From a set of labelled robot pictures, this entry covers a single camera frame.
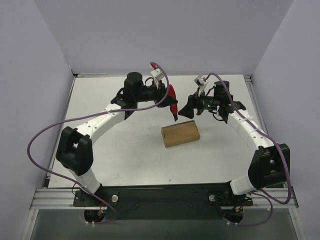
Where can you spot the red black utility knife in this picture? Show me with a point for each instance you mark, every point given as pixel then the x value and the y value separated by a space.
pixel 173 102

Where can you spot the aluminium frame rail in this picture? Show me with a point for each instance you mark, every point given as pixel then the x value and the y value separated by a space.
pixel 63 198

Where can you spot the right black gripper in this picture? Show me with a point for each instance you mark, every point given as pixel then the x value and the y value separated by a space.
pixel 197 104

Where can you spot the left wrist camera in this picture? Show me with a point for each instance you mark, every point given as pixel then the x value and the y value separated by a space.
pixel 157 76

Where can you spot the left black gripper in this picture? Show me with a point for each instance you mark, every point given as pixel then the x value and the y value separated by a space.
pixel 162 93

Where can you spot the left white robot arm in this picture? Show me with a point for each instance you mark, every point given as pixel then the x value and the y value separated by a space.
pixel 75 148

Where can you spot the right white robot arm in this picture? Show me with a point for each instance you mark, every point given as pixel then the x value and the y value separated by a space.
pixel 270 163

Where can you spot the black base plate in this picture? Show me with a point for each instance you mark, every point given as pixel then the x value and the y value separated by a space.
pixel 199 201

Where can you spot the brown cardboard express box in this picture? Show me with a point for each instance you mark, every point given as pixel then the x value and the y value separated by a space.
pixel 180 133

